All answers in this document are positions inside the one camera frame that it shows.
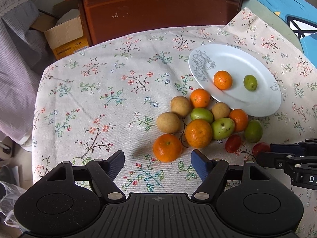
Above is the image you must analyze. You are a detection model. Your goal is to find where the red cherry tomato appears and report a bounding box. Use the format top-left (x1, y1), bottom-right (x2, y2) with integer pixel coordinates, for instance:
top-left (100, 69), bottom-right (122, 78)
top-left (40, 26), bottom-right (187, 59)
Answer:
top-left (225, 134), bottom-right (242, 153)
top-left (252, 142), bottom-right (270, 157)

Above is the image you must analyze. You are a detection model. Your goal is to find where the large orange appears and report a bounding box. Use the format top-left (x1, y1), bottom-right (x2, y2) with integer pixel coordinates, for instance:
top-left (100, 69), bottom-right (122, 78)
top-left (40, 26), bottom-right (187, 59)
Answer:
top-left (153, 134), bottom-right (183, 162)
top-left (185, 119), bottom-right (213, 149)

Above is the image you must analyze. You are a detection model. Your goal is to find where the spotted green jujube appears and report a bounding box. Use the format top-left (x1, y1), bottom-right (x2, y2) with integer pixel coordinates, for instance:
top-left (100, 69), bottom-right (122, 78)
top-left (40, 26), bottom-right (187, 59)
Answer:
top-left (211, 118), bottom-right (235, 140)

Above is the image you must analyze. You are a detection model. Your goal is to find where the brown longan right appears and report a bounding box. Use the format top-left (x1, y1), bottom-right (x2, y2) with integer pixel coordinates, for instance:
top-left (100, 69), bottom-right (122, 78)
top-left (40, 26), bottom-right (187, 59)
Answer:
top-left (211, 102), bottom-right (230, 120)

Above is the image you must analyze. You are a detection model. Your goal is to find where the brown longan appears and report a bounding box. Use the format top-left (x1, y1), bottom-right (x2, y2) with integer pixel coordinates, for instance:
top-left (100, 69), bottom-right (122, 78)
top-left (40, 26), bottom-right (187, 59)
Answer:
top-left (170, 96), bottom-right (192, 118)
top-left (156, 112), bottom-right (180, 134)
top-left (211, 102), bottom-right (230, 120)

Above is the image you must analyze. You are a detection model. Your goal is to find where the brown longan left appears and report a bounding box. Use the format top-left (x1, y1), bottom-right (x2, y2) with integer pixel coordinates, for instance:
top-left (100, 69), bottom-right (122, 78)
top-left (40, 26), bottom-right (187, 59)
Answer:
top-left (156, 112), bottom-right (180, 134)

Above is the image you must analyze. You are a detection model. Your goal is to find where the brown longan top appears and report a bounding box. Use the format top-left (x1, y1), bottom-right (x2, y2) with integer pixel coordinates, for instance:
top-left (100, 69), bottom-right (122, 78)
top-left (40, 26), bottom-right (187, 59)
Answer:
top-left (170, 96), bottom-right (192, 118)

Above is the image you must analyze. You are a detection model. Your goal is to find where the floral tablecloth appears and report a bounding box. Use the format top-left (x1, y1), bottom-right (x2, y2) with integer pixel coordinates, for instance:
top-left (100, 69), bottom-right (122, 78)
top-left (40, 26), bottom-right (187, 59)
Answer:
top-left (31, 6), bottom-right (317, 238)

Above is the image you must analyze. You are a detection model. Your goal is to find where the small orange near plate top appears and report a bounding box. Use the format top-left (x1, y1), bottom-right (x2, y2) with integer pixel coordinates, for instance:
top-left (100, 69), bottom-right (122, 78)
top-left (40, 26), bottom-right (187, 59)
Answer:
top-left (190, 89), bottom-right (211, 108)

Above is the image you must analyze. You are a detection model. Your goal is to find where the clear plastic bag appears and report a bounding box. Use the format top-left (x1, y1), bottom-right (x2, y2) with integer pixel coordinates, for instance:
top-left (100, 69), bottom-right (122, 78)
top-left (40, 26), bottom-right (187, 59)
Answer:
top-left (0, 181), bottom-right (26, 229)

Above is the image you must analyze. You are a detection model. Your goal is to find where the white oval plate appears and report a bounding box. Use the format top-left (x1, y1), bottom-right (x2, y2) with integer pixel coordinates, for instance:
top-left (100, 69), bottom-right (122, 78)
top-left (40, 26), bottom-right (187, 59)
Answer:
top-left (188, 44), bottom-right (282, 117)

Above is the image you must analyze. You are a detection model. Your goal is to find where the lilac checked cloth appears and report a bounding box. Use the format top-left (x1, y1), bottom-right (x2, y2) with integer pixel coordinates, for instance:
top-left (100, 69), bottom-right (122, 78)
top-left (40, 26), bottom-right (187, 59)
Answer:
top-left (1, 0), bottom-right (55, 144)

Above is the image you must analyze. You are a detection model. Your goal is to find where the cardboard box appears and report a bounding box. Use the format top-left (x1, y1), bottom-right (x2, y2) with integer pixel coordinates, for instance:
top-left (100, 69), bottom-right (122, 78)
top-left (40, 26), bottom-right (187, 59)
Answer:
top-left (31, 1), bottom-right (89, 60)

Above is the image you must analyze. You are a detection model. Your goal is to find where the blue patterned fabric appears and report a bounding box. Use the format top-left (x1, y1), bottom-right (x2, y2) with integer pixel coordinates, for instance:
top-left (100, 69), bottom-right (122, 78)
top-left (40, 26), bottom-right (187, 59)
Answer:
top-left (258, 0), bottom-right (316, 66)

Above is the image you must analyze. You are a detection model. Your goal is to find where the brown wooden cabinet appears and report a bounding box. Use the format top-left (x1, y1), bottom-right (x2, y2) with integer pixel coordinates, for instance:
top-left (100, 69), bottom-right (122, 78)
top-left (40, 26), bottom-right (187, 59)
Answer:
top-left (68, 0), bottom-right (244, 45)

